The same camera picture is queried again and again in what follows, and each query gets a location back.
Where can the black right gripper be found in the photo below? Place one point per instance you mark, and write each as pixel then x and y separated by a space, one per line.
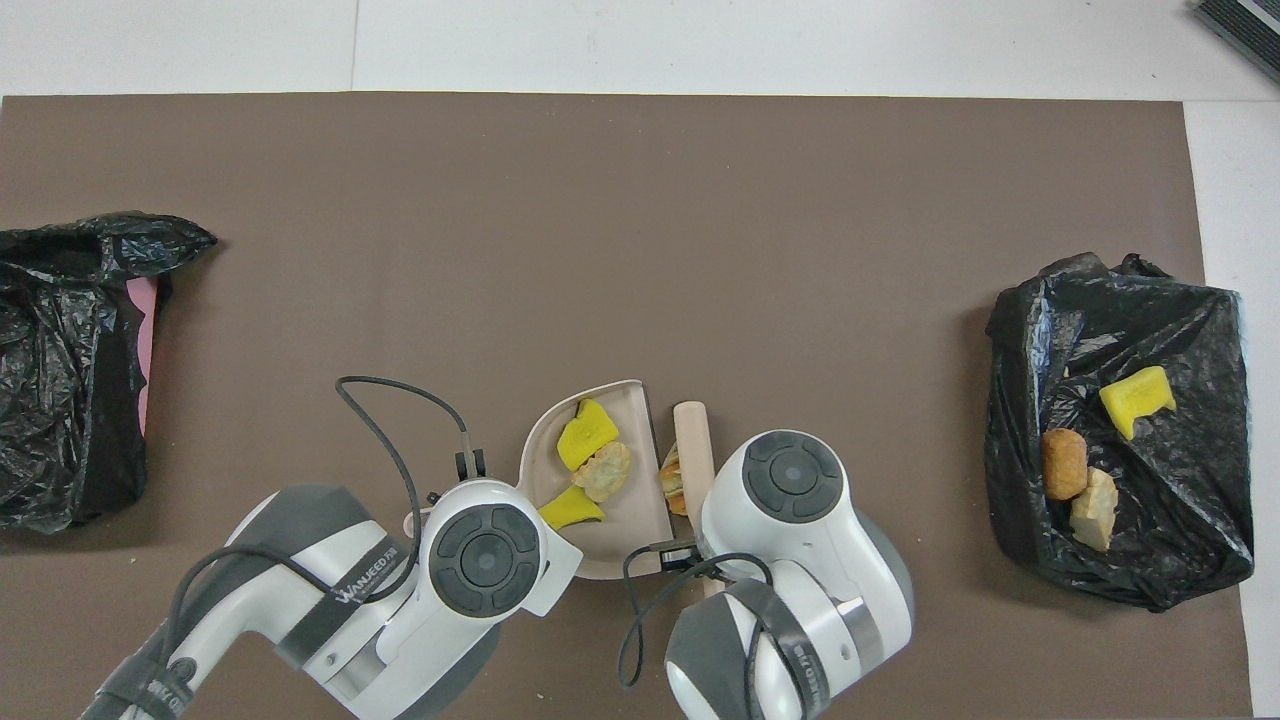
pixel 678 555

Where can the pink plastic bin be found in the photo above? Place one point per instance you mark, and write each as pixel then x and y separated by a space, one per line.
pixel 143 295

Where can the large beige crumbly chunk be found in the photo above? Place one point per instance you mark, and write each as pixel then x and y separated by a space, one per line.
pixel 673 482

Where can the small beige crumbly chunk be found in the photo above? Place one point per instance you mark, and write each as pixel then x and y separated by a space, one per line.
pixel 604 472

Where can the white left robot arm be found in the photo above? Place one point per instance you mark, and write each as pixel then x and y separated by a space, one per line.
pixel 485 560

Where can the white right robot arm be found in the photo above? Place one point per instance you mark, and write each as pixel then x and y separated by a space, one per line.
pixel 790 475

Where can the brown round bread roll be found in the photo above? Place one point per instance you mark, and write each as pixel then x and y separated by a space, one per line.
pixel 1064 465

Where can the dark ribbed object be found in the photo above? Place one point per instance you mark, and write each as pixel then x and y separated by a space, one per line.
pixel 1245 25

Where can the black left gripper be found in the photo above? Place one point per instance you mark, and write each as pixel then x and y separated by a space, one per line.
pixel 470 466

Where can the orange white striped bread piece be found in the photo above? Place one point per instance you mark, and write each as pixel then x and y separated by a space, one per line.
pixel 1095 510

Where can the black trash bag liner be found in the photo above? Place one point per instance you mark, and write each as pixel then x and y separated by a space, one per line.
pixel 60 450
pixel 1180 520

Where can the wedge yellow sponge piece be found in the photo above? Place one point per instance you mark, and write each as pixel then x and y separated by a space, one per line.
pixel 568 510

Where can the notched yellow sponge piece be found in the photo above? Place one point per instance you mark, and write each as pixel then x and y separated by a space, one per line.
pixel 588 435

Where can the beige brush black bristles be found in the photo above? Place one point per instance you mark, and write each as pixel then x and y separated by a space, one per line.
pixel 693 440

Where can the brown table mat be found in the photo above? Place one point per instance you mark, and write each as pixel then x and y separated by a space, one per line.
pixel 600 200

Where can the beige plastic dustpan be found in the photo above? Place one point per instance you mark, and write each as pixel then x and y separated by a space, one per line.
pixel 620 545

